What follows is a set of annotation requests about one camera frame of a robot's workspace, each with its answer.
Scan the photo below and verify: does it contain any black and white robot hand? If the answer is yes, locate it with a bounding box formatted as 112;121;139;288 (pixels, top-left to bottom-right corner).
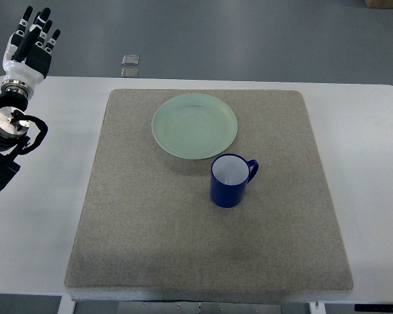
2;6;60;89

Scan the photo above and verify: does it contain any blue mug white inside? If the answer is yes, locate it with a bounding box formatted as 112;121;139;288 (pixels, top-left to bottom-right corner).
210;154;259;208

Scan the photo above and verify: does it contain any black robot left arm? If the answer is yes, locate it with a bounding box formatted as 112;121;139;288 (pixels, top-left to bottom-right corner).
0;78;48;192

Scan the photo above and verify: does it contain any upper floor outlet plate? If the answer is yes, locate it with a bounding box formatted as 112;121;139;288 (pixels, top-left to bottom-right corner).
121;55;140;65

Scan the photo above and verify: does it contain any floor outlet plate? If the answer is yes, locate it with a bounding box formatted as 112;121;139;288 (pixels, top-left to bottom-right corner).
121;67;139;78
121;55;140;65

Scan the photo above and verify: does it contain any lower floor outlet plate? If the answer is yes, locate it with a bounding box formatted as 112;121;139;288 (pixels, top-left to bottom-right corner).
121;67;139;78

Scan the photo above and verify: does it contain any light green plate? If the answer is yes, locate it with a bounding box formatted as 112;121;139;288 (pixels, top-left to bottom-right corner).
151;94;238;160

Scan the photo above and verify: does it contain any beige felt mat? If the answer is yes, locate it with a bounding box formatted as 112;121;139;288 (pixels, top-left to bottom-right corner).
65;90;353;298

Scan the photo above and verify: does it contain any cardboard box corner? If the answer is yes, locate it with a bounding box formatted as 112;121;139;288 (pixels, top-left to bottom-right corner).
364;0;393;9

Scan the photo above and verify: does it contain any white table frame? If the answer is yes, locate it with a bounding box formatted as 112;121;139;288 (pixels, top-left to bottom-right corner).
57;290;327;314

